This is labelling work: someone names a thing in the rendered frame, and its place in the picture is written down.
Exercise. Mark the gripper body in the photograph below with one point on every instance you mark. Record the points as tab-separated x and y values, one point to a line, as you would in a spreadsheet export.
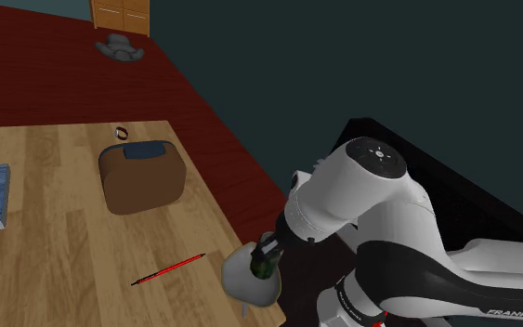
263	265

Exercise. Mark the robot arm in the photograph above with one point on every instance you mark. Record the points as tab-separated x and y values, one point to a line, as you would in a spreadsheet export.
369	190

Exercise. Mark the grey round bowl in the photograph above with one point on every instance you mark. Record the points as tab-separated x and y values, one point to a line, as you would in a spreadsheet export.
243	283

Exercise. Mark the red pen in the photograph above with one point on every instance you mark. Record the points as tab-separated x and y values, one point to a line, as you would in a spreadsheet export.
170	269

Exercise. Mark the brown bag with blue top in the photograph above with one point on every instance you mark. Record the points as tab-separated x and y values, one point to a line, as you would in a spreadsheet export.
141	181

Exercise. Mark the grey hat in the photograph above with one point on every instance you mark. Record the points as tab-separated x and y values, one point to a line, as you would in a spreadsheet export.
119	49

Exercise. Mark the wooden cabinet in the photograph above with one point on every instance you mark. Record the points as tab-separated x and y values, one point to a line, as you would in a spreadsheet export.
123	16

